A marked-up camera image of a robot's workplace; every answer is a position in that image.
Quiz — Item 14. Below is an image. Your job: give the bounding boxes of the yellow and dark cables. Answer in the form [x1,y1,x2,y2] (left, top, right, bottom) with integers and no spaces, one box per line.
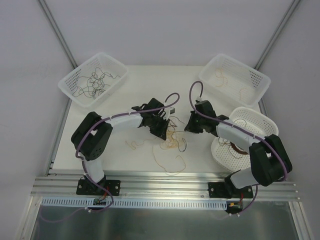
[125,116,188,154]

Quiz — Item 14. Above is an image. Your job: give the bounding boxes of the dark cable pulled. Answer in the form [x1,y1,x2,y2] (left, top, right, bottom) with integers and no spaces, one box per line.
[72,67,120,99]

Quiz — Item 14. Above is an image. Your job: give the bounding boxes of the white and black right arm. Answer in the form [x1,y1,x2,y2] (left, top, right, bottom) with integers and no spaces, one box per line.
[184,100,293,199]

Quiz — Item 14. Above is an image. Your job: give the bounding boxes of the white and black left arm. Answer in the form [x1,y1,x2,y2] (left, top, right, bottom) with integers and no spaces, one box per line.
[71,98,175,196]

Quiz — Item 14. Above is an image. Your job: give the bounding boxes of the white basket near right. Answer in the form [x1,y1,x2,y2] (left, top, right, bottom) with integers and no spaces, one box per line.
[211,106,279,173]

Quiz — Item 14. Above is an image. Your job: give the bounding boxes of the white basket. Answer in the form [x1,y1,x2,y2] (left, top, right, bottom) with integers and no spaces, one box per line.
[211,106,279,173]
[58,52,129,109]
[198,53,271,108]

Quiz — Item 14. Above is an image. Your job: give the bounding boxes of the white basket far right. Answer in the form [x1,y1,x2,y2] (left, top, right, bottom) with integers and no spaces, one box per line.
[198,53,271,108]

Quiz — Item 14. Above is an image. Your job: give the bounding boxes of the white basket far left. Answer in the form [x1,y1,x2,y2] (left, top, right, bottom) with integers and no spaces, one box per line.
[58,52,129,109]

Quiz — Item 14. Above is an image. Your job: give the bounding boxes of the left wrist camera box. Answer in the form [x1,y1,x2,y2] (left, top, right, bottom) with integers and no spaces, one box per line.
[164,106,176,118]

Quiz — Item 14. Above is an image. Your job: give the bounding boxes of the brown cable coil in basket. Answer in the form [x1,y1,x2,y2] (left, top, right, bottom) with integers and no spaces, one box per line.
[217,119,251,160]

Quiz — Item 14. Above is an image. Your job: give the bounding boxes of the orange cable in right basket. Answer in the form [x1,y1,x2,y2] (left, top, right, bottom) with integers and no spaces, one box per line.
[214,68,248,101]

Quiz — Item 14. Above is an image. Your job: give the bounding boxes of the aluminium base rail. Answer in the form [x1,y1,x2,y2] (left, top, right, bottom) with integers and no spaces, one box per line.
[31,169,302,202]

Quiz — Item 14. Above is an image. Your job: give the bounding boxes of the dark cable in left basket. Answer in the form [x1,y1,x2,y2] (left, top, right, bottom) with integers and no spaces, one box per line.
[73,74,101,100]

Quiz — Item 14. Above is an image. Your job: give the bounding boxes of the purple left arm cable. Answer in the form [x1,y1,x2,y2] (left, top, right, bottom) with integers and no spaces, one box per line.
[74,93,181,196]

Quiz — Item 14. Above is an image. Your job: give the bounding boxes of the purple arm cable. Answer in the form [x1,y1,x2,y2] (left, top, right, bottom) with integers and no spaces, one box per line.
[189,81,288,181]
[74,93,181,196]

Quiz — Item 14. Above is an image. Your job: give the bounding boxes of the white slotted cable duct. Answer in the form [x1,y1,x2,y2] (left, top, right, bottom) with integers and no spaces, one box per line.
[41,197,227,211]

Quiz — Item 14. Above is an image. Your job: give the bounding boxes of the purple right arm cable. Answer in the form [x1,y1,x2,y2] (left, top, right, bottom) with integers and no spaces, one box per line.
[189,81,288,181]

